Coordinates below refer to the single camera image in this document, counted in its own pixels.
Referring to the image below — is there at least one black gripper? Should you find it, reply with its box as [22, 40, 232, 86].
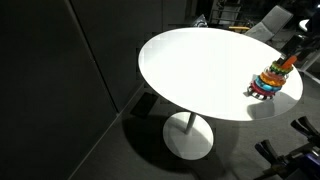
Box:
[277, 33, 320, 67]

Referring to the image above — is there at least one light green toy ring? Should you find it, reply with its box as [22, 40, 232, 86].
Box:
[271, 60, 295, 73]

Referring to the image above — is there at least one grey chair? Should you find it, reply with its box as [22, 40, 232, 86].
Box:
[244, 4, 295, 43]

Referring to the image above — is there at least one black white striped stacker base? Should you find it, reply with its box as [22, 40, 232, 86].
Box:
[246, 85, 276, 102]

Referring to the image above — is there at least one small white round table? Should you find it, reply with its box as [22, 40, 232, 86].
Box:
[298, 18, 311, 33]

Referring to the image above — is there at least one yellow bar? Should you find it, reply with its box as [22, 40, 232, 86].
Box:
[228, 25, 251, 31]

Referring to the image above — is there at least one black spring clamp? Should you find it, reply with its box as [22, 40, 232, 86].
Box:
[290, 115, 320, 148]
[254, 139, 301, 180]

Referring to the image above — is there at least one dark metal shelf cart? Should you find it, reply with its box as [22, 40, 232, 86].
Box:
[209, 0, 242, 26]

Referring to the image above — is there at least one black box with white print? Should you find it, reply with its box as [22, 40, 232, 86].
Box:
[192, 13, 210, 29]

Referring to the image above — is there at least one white round table base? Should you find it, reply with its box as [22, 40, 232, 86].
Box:
[162, 111, 215, 161]

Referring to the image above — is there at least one dark flat floor box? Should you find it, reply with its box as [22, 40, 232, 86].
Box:
[129, 91, 160, 120]

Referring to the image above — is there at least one dark green toy ring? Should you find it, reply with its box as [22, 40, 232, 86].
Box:
[268, 64, 292, 77]

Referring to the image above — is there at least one clear toy ring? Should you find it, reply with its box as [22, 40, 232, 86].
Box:
[263, 67, 290, 81]

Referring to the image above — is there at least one blue toy ring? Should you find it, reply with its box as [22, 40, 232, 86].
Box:
[254, 76, 284, 93]

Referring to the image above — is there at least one red toy ring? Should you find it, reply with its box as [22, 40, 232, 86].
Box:
[249, 81, 278, 98]

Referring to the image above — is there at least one white table pedestal pole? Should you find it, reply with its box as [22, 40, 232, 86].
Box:
[184, 112, 198, 135]

